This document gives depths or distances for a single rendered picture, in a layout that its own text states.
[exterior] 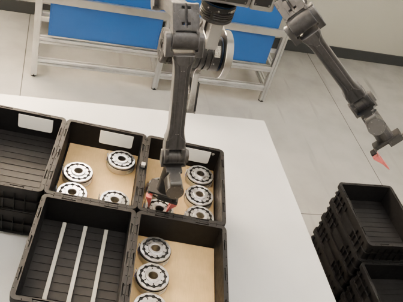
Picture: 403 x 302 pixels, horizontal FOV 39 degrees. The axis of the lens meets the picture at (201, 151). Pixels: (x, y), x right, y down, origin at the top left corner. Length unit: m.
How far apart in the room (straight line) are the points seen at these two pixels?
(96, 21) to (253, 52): 1.11
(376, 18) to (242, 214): 3.38
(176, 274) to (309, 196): 1.93
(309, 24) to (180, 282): 0.88
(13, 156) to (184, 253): 0.71
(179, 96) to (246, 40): 2.37
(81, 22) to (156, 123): 1.37
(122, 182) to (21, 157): 0.37
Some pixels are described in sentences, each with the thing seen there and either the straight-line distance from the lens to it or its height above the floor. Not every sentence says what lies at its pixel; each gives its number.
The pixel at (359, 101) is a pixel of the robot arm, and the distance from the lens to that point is 1.94.
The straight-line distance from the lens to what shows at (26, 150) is 2.15.
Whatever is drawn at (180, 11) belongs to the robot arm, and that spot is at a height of 1.56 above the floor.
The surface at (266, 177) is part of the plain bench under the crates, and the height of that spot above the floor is 0.70.
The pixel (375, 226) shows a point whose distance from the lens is 2.89.
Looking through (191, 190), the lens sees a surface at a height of 0.86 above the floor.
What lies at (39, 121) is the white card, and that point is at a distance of 2.17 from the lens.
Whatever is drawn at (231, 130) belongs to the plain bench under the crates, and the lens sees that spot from 2.69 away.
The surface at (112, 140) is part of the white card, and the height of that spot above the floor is 0.88.
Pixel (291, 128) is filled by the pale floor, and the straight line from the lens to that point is 4.17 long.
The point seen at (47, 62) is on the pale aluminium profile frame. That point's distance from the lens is 3.96.
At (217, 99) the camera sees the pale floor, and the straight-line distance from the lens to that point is 4.19.
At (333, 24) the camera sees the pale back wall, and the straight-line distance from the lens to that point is 5.22.
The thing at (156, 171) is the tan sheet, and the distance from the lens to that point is 2.15.
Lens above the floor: 2.24
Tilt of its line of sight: 38 degrees down
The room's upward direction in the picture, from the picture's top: 18 degrees clockwise
